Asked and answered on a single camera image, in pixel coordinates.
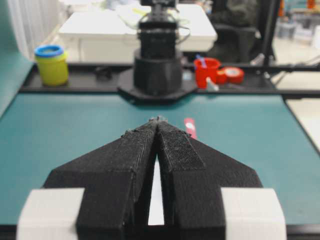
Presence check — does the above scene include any black table rail tray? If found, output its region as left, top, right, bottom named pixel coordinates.
left=19, top=64, right=320, bottom=101

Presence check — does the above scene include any red tape roll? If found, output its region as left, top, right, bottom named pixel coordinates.
left=216, top=66, right=245, bottom=85

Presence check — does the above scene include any red plastic cup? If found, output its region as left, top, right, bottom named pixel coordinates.
left=193, top=57, right=221, bottom=89

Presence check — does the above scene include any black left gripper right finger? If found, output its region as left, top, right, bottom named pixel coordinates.
left=156, top=120, right=287, bottom=240

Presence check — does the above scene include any black office chair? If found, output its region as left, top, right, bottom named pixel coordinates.
left=206, top=0, right=261, bottom=63

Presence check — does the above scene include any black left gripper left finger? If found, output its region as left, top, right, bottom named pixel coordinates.
left=16, top=120, right=158, bottom=240

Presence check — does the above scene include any yellow jar with blue lid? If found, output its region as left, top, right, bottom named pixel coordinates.
left=34, top=44, right=69, bottom=87

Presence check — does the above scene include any white cabinet table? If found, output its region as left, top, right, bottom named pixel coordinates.
left=57, top=3, right=218, bottom=63

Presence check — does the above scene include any red paper strip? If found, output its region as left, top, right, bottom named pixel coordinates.
left=184, top=117, right=197, bottom=139

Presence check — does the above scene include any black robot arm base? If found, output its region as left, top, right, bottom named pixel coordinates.
left=117, top=0, right=197, bottom=102

